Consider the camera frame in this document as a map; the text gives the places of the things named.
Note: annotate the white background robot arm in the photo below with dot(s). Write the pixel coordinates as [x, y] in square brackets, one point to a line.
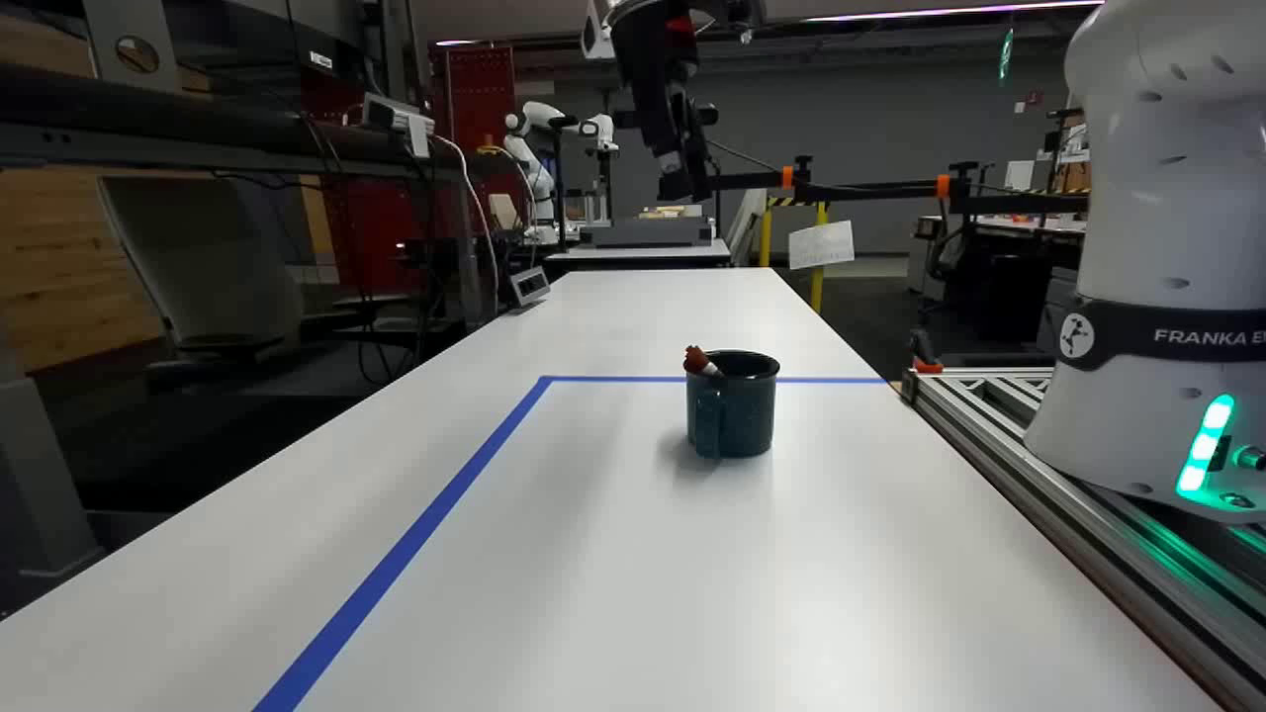
[536, 162]

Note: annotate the wooden panel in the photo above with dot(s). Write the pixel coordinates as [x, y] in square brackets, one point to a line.
[61, 269]

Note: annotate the dark blue mug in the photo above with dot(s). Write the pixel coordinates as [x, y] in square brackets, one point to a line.
[735, 412]

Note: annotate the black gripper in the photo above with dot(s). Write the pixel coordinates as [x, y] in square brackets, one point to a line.
[656, 60]

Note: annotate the black shelf beam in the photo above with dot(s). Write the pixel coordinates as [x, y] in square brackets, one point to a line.
[199, 133]

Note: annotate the blue tape line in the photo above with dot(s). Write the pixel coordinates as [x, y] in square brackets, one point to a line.
[397, 557]

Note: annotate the red cabinet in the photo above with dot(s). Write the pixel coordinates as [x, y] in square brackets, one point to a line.
[476, 100]

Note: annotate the yellow post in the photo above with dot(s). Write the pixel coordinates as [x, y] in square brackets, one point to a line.
[820, 261]
[765, 238]

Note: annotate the black equipment cart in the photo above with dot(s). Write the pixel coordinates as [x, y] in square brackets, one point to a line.
[992, 282]

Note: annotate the grey box housing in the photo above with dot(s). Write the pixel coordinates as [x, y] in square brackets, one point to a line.
[211, 259]

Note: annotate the black bar with orange clamps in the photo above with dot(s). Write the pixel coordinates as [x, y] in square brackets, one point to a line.
[873, 186]

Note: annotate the aluminium frame rail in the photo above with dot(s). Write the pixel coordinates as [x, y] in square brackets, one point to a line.
[1054, 495]

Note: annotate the white background table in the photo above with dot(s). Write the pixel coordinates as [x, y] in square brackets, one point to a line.
[633, 250]

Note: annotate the red Expo marker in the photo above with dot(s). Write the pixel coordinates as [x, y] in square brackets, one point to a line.
[695, 358]

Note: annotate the small grey display device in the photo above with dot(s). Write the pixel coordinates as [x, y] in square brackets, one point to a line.
[528, 287]

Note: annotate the white paper sign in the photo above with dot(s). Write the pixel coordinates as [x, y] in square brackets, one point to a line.
[820, 247]

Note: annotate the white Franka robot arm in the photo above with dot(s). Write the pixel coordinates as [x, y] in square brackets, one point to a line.
[1162, 199]

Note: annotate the white device on shelf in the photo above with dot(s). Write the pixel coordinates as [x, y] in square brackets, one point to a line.
[400, 124]

